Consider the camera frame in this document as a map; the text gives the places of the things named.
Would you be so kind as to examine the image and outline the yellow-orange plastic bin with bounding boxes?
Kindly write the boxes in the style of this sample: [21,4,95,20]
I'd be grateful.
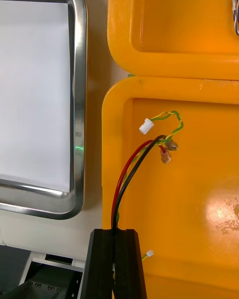
[107,0,239,81]
[101,76,239,299]

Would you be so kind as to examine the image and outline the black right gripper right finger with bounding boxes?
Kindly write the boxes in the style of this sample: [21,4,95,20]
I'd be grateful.
[115,229,147,299]

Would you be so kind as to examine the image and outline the white paper sheet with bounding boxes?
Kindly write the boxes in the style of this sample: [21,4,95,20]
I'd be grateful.
[0,0,72,193]

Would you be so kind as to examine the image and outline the red black green-yellow wire harness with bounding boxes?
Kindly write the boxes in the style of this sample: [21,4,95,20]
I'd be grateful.
[111,110,184,280]

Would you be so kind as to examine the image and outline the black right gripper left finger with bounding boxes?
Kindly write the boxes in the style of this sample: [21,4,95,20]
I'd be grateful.
[80,228,115,299]

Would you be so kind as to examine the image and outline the dark grey robot torso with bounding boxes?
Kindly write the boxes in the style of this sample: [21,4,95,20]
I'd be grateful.
[0,244,87,299]

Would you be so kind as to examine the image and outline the steel tray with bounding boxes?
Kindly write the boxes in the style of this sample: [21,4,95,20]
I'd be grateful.
[0,0,88,220]

